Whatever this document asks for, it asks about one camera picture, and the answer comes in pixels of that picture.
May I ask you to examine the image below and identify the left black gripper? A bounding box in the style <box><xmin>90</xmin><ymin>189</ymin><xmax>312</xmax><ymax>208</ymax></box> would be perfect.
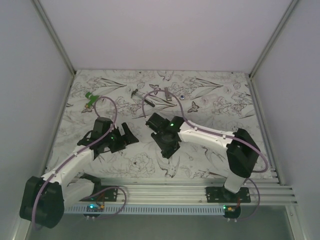
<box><xmin>103</xmin><ymin>122</ymin><xmax>138</xmax><ymax>153</ymax></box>

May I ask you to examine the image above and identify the grey metal clip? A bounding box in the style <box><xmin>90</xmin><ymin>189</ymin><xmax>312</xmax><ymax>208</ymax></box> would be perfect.
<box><xmin>164</xmin><ymin>87</ymin><xmax>172</xmax><ymax>102</ymax></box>

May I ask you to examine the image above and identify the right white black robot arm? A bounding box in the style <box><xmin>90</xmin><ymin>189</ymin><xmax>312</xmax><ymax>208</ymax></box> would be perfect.
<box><xmin>145</xmin><ymin>113</ymin><xmax>260</xmax><ymax>203</ymax></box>

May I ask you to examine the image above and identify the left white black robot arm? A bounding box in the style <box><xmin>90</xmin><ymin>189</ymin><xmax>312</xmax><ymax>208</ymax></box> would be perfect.
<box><xmin>19</xmin><ymin>117</ymin><xmax>139</xmax><ymax>229</ymax></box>

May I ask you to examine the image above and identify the small black hammer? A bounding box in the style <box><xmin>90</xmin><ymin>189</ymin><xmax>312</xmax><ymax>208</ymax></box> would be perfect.
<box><xmin>131</xmin><ymin>88</ymin><xmax>155</xmax><ymax>108</ymax></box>

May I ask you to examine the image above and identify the green plastic connector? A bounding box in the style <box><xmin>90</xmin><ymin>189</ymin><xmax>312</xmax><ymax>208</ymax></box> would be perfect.
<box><xmin>81</xmin><ymin>92</ymin><xmax>100</xmax><ymax>113</ymax></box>

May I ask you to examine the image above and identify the floral printed table mat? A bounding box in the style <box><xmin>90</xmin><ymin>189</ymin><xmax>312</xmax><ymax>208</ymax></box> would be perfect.
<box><xmin>47</xmin><ymin>70</ymin><xmax>265</xmax><ymax>179</ymax></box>

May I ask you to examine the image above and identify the left small circuit board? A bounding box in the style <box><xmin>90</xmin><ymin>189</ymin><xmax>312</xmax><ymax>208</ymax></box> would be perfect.
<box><xmin>86</xmin><ymin>203</ymin><xmax>105</xmax><ymax>213</ymax></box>

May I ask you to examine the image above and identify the small circuit board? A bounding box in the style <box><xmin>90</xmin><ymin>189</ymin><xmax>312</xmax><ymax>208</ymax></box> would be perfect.
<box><xmin>223</xmin><ymin>205</ymin><xmax>241</xmax><ymax>219</ymax></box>
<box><xmin>86</xmin><ymin>203</ymin><xmax>105</xmax><ymax>213</ymax></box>

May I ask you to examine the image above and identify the right small circuit board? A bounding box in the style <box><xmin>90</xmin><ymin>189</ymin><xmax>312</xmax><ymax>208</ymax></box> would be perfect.
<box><xmin>223</xmin><ymin>205</ymin><xmax>241</xmax><ymax>219</ymax></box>

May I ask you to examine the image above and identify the aluminium rail frame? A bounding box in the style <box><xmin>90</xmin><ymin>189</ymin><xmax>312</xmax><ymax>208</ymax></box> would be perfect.
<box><xmin>23</xmin><ymin>181</ymin><xmax>300</xmax><ymax>206</ymax></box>

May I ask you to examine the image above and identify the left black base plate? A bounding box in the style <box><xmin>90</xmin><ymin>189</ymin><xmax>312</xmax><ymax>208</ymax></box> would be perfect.
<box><xmin>80</xmin><ymin>185</ymin><xmax>118</xmax><ymax>203</ymax></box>

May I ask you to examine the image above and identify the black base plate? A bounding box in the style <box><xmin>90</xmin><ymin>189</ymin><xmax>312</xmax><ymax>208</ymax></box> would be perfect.
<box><xmin>80</xmin><ymin>185</ymin><xmax>118</xmax><ymax>203</ymax></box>
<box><xmin>205</xmin><ymin>186</ymin><xmax>251</xmax><ymax>204</ymax></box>

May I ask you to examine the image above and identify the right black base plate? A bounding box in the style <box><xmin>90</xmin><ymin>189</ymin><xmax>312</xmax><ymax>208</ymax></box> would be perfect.
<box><xmin>205</xmin><ymin>186</ymin><xmax>251</xmax><ymax>204</ymax></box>

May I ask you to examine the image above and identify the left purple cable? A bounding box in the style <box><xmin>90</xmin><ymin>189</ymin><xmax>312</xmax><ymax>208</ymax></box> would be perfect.
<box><xmin>31</xmin><ymin>95</ymin><xmax>127</xmax><ymax>231</ymax></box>

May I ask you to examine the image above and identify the white slotted cable duct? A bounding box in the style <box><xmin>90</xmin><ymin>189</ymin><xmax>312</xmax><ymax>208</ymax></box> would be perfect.
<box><xmin>64</xmin><ymin>203</ymin><xmax>225</xmax><ymax>216</ymax></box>

